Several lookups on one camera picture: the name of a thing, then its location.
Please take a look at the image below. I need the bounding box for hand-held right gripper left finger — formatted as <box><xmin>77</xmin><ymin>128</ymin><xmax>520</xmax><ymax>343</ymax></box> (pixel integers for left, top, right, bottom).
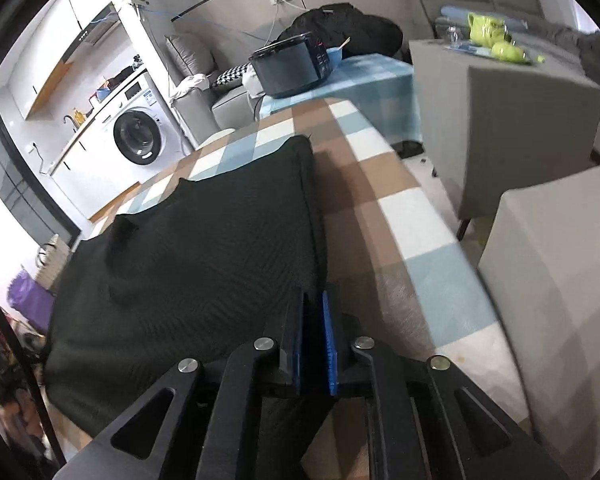
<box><xmin>55</xmin><ymin>292</ymin><xmax>307</xmax><ymax>480</ymax></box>

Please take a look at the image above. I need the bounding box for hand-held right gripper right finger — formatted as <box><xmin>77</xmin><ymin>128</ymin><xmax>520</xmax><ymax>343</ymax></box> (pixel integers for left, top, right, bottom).
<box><xmin>321</xmin><ymin>282</ymin><xmax>568</xmax><ymax>480</ymax></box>

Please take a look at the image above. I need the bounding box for black t-shirt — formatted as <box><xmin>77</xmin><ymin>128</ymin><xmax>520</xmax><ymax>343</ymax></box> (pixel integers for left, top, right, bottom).
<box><xmin>42</xmin><ymin>135</ymin><xmax>331</xmax><ymax>480</ymax></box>

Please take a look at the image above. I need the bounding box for grey cube table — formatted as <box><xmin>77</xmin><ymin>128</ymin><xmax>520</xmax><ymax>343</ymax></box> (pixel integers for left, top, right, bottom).
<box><xmin>409</xmin><ymin>39</ymin><xmax>600</xmax><ymax>221</ymax></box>
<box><xmin>477</xmin><ymin>160</ymin><xmax>600</xmax><ymax>456</ymax></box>

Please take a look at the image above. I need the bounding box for grey sofa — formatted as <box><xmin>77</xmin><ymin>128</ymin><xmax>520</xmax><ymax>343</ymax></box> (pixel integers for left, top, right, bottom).
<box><xmin>165</xmin><ymin>35</ymin><xmax>261</xmax><ymax>148</ymax></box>

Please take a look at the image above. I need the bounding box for woven basket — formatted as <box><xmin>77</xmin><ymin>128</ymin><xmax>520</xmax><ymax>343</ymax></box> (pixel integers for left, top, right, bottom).
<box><xmin>35</xmin><ymin>234</ymin><xmax>71</xmax><ymax>291</ymax></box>

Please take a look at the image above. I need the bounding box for blue checked table cover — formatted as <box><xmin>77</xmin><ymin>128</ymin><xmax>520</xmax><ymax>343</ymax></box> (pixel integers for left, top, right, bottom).
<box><xmin>257</xmin><ymin>55</ymin><xmax>423</xmax><ymax>143</ymax></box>

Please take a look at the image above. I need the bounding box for purple bag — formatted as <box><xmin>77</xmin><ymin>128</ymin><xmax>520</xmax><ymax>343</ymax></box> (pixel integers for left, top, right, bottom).
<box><xmin>7</xmin><ymin>270</ymin><xmax>56</xmax><ymax>333</ymax></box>

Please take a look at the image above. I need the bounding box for white kitchen base cabinet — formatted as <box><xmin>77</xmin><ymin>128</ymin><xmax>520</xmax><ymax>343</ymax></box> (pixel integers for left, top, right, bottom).
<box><xmin>50</xmin><ymin>130</ymin><xmax>131</xmax><ymax>221</ymax></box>

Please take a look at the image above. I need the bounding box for white washing machine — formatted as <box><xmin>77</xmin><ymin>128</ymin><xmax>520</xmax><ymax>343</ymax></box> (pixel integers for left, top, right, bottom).
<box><xmin>87</xmin><ymin>71</ymin><xmax>181</xmax><ymax>181</ymax></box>

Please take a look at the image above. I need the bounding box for houndstooth pillow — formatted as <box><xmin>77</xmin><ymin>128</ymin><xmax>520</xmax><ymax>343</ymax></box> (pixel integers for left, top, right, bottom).
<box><xmin>212</xmin><ymin>64</ymin><xmax>253</xmax><ymax>88</ymax></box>

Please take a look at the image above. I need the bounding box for dark grey rice cooker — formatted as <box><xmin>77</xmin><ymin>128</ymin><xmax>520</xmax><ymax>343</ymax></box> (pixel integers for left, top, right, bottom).
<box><xmin>248</xmin><ymin>31</ymin><xmax>337</xmax><ymax>99</ymax></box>

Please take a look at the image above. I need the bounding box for white cloth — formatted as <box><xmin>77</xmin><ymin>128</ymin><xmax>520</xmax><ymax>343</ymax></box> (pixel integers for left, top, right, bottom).
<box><xmin>172</xmin><ymin>74</ymin><xmax>211</xmax><ymax>101</ymax></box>

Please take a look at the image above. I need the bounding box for grey cushion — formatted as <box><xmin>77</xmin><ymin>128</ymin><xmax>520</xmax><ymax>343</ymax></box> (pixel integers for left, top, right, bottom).
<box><xmin>166</xmin><ymin>34</ymin><xmax>216</xmax><ymax>78</ymax></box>

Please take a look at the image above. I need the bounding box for black jacket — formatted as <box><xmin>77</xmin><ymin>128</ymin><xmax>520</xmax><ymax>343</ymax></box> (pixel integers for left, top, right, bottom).
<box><xmin>275</xmin><ymin>3</ymin><xmax>404</xmax><ymax>58</ymax></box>

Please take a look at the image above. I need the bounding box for dark glass door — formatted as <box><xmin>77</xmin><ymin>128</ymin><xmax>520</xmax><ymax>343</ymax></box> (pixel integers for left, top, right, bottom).
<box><xmin>0</xmin><ymin>107</ymin><xmax>81</xmax><ymax>248</ymax></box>

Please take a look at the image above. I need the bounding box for green teapot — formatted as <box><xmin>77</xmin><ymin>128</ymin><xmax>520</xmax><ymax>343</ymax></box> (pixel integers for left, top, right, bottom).
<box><xmin>467</xmin><ymin>12</ymin><xmax>508</xmax><ymax>46</ymax></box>

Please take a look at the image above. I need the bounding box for steel range hood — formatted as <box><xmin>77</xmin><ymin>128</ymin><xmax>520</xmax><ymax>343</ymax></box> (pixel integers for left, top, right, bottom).
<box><xmin>62</xmin><ymin>2</ymin><xmax>118</xmax><ymax>61</ymax></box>

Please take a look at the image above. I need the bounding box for grey blanket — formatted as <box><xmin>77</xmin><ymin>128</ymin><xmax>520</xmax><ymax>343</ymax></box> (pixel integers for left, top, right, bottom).
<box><xmin>545</xmin><ymin>25</ymin><xmax>600</xmax><ymax>136</ymax></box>

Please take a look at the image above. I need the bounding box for white kitchen wall cabinet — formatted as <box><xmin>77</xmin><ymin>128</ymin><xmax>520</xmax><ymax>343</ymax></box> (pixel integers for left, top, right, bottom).
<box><xmin>5</xmin><ymin>0</ymin><xmax>86</xmax><ymax>118</ymax></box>

